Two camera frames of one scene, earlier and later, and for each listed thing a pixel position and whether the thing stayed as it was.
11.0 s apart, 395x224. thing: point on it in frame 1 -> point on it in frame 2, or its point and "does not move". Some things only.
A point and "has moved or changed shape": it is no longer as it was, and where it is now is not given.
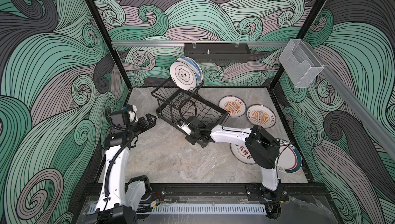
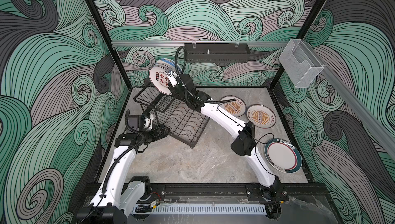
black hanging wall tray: [217, 52] does not move
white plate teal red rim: [289, 160] does not move
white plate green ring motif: [184, 74] -> [169, 62]
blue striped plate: [196, 67] -> [172, 62]
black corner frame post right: [320, 1] does not move
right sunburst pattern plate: [261, 114] does not move
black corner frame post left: [94, 11] does not move
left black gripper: [150, 124] -> [157, 135]
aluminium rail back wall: [202, 43] does not move
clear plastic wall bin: [300, 63] does not move
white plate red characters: [240, 152] has moved or changed shape
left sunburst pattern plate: [234, 104] does not move
